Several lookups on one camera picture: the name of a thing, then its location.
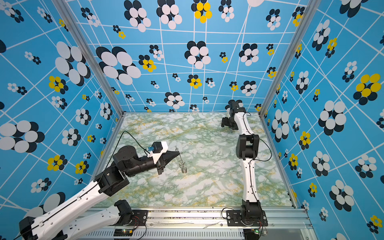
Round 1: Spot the steel key organizer plate with rings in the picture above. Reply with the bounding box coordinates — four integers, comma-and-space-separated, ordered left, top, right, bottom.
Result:
175, 147, 188, 174

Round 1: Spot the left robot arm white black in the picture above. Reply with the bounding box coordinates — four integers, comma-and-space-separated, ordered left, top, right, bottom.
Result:
19, 142, 180, 240

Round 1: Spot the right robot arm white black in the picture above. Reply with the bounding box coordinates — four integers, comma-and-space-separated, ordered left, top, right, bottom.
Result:
221, 100, 268, 227

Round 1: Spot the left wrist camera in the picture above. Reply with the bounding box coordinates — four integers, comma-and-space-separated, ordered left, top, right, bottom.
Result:
147, 141, 168, 165

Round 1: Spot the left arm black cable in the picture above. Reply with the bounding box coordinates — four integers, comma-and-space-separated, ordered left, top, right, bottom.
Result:
103, 130, 151, 178

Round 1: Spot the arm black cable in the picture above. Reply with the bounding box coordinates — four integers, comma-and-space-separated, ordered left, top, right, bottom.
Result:
103, 130, 151, 178
242, 111, 273, 163

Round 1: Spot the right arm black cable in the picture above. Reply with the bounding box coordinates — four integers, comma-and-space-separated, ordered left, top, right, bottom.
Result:
242, 111, 273, 163

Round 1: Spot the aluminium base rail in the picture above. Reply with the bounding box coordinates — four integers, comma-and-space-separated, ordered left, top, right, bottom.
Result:
63, 207, 317, 240

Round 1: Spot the aluminium frame post right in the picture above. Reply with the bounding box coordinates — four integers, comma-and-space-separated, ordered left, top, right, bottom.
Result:
260, 0, 321, 117

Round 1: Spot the aluminium frame post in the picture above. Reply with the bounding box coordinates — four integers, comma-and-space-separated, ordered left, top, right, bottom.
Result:
53, 1, 124, 118
260, 0, 321, 117

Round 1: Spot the aluminium frame post left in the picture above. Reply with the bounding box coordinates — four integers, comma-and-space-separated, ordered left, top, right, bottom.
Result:
53, 1, 124, 118

